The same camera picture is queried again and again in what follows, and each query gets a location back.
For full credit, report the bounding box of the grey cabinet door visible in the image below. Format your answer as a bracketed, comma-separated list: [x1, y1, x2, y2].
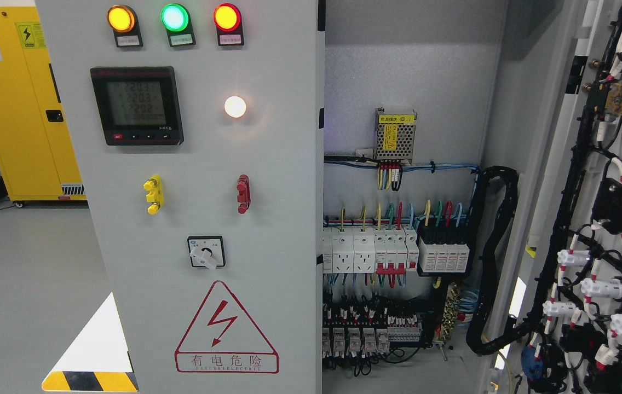
[36, 1, 325, 393]
[467, 1, 622, 393]

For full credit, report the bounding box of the red indicator lamp left door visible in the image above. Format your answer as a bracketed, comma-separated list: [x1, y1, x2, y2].
[213, 3, 244, 47]

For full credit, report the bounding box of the green indicator lamp left door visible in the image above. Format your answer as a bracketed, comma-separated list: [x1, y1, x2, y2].
[160, 3, 196, 47]

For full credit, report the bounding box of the yellow indicator lamp left door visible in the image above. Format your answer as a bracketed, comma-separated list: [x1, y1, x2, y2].
[107, 4, 143, 48]

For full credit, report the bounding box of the white socket breaker row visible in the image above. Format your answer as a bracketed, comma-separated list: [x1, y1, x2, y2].
[322, 227, 419, 275]

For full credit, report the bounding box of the metal mesh power supply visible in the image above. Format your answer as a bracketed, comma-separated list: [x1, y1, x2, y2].
[374, 107, 418, 164]

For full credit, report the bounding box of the white glowing indicator lamp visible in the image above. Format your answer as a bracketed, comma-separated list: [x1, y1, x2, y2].
[224, 96, 247, 119]

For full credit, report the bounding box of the lower relay terminal row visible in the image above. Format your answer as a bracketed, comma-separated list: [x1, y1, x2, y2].
[320, 294, 437, 365]

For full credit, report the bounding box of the black surge protector module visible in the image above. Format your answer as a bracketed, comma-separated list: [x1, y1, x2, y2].
[418, 223, 470, 275]

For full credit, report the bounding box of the red electric danger sticker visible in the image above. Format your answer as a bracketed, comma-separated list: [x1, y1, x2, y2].
[174, 280, 279, 374]

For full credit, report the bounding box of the black digital power meter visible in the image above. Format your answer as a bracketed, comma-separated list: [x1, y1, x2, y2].
[90, 66, 184, 146]

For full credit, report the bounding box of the yellow safety cabinet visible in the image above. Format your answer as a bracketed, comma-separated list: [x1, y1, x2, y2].
[0, 7, 86, 202]

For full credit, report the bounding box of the red terminal post block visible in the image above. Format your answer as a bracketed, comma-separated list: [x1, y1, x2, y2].
[236, 175, 251, 214]

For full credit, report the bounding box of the yellow terminal post block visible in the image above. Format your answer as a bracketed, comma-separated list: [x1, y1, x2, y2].
[143, 175, 164, 215]

